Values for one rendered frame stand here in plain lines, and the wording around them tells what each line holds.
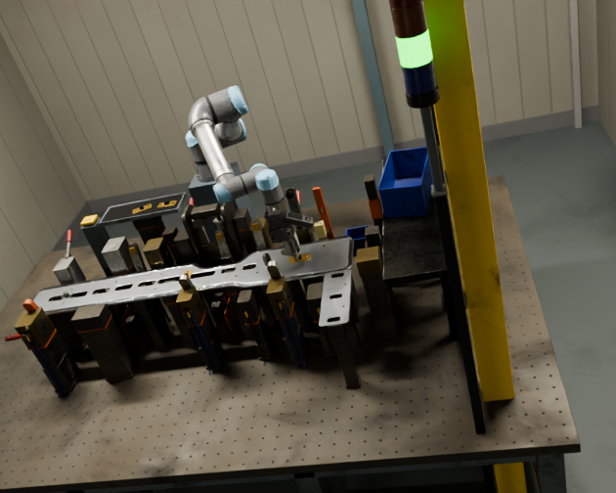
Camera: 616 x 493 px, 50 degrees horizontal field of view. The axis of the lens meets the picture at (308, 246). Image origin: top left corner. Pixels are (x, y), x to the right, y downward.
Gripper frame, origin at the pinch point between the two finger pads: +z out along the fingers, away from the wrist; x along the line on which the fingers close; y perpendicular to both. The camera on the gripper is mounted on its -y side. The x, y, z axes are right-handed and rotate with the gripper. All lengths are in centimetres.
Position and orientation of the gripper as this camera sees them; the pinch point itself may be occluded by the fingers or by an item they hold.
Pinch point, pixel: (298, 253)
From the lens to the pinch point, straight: 249.9
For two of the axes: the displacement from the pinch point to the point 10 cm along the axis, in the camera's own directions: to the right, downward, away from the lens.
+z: 2.7, 8.1, 5.3
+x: -0.9, 5.7, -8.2
